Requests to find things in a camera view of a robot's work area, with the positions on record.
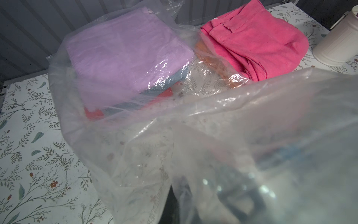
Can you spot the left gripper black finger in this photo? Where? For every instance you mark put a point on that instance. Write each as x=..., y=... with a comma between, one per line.
x=170, y=214

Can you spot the clear plastic vacuum bag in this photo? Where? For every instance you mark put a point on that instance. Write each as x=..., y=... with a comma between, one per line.
x=278, y=151

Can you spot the orange trousers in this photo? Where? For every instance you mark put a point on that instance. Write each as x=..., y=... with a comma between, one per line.
x=226, y=72

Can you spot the pink cloth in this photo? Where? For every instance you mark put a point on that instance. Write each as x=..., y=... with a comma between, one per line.
x=255, y=43

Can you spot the folded red cloth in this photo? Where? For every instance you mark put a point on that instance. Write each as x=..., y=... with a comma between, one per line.
x=156, y=98

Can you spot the folded blue grey cloth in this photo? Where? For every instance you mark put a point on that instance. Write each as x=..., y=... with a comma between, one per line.
x=165, y=83

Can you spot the folded purple cloth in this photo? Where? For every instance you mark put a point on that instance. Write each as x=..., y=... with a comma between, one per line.
x=118, y=59

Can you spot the white pen cup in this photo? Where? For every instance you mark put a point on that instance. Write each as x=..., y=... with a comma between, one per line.
x=341, y=44

